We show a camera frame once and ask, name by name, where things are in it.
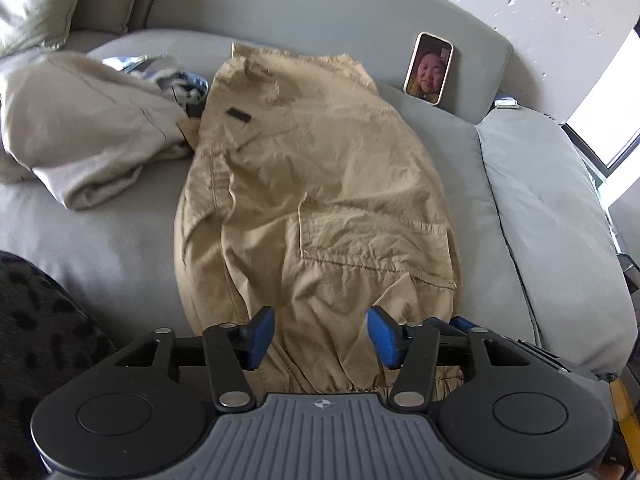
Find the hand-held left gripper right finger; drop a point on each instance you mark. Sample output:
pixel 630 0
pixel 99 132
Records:
pixel 382 341

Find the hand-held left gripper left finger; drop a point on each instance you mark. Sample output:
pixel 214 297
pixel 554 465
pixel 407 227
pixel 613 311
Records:
pixel 260 341

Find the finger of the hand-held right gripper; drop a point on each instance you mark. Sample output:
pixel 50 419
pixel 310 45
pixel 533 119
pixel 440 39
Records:
pixel 436 324
pixel 461 323

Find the tan cargo pants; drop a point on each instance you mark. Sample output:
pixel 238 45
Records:
pixel 320 185

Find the dark spotted cloth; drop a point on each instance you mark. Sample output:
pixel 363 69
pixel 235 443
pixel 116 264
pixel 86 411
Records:
pixel 40 335

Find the small white object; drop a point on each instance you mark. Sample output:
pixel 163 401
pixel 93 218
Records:
pixel 506 103

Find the window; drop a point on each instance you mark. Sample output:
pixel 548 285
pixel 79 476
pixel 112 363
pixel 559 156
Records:
pixel 610 130

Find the smartphone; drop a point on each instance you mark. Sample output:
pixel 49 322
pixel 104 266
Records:
pixel 427 70

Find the blue white printed cloth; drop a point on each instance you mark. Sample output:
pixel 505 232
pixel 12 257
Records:
pixel 175 80

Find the beige garment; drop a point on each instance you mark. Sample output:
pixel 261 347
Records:
pixel 85 120

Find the grey sofa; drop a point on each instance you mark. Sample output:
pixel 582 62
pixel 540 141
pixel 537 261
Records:
pixel 350 10

